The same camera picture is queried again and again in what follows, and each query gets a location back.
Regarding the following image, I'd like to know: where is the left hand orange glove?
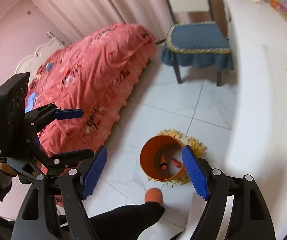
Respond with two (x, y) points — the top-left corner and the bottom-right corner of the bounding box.
(0, 163), (17, 193)

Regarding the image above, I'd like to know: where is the pink floral bed quilt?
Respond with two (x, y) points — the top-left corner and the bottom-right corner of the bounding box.
(25, 23), (156, 156)

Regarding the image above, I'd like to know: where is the pink curtain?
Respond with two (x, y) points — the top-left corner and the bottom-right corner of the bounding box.
(31, 0), (173, 42)

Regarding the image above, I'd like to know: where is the black trouser leg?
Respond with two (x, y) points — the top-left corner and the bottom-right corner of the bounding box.
(89, 202), (165, 239)

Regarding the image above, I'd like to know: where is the white desk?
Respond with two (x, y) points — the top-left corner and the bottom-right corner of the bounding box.
(210, 0), (287, 239)

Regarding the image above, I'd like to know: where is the orange trash bin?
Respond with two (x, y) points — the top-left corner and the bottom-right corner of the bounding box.
(139, 135), (186, 182)

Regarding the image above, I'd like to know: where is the white bed headboard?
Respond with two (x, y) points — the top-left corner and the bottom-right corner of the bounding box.
(15, 31), (65, 80)

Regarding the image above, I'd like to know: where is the orange slipper foot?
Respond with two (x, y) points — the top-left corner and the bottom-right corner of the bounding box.
(144, 187), (163, 205)

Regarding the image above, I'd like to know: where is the white chair blue cushion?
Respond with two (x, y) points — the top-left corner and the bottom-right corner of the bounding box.
(161, 8), (233, 87)

